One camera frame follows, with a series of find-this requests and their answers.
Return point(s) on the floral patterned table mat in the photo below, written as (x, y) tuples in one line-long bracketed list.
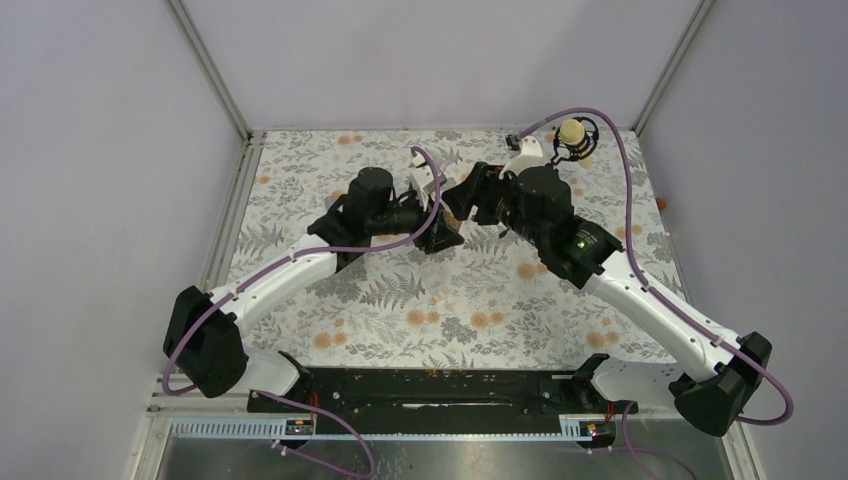
[(505, 309)]

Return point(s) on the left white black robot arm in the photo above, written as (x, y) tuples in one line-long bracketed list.
[(207, 334)]

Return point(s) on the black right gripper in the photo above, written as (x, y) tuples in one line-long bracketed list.
[(482, 185)]

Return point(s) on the cream foam studio microphone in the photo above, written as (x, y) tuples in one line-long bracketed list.
[(575, 140)]

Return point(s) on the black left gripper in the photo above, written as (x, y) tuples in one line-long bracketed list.
[(437, 236)]

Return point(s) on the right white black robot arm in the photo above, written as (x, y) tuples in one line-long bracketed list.
[(714, 371)]

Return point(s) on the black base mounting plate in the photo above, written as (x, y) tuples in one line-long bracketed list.
[(441, 402)]

